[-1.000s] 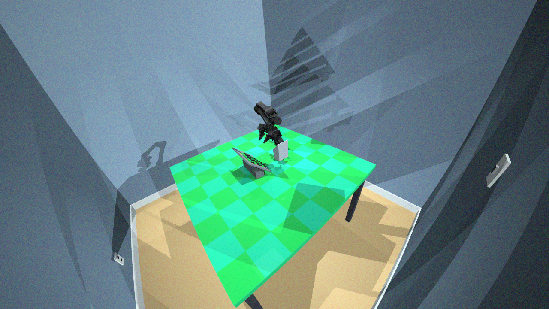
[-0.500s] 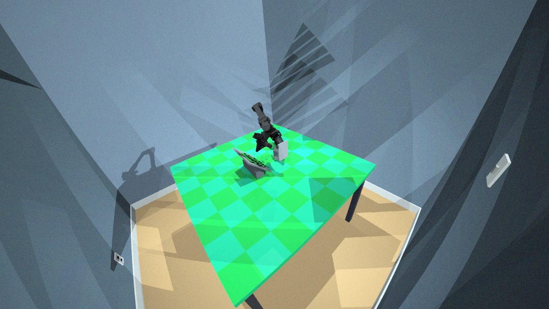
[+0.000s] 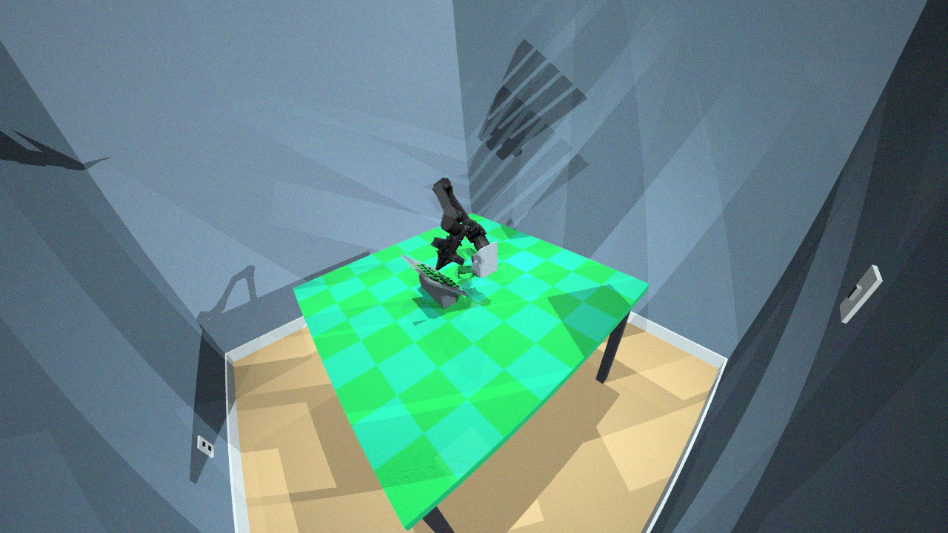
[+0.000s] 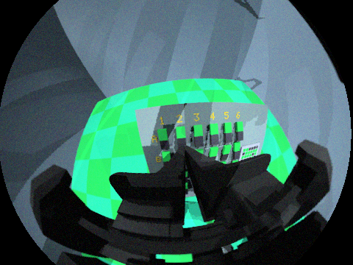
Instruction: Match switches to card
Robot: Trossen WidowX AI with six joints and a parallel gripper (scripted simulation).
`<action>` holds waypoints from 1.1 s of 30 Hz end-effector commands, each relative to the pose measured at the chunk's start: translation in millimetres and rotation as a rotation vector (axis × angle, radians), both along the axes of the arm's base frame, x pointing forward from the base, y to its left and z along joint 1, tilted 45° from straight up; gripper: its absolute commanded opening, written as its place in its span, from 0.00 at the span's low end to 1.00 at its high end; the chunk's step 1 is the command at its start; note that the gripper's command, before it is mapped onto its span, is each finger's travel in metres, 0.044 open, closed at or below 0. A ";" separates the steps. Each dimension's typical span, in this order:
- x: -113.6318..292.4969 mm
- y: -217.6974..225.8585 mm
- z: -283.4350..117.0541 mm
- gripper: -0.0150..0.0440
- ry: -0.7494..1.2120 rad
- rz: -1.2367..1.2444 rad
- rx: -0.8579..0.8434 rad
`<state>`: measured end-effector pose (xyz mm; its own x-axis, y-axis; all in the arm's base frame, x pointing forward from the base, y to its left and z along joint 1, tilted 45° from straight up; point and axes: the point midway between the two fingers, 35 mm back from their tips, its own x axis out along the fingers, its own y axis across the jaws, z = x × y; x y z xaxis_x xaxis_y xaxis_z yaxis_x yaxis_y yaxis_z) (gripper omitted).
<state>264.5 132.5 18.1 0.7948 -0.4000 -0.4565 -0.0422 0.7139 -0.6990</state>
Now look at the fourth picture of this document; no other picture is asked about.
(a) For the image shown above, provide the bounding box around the light grey switch panel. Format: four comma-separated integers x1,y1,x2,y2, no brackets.
135,101,268,174

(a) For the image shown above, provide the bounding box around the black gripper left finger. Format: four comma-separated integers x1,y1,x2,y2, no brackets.
109,145,186,226

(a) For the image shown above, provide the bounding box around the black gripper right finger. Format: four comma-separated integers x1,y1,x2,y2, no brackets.
183,145,271,223

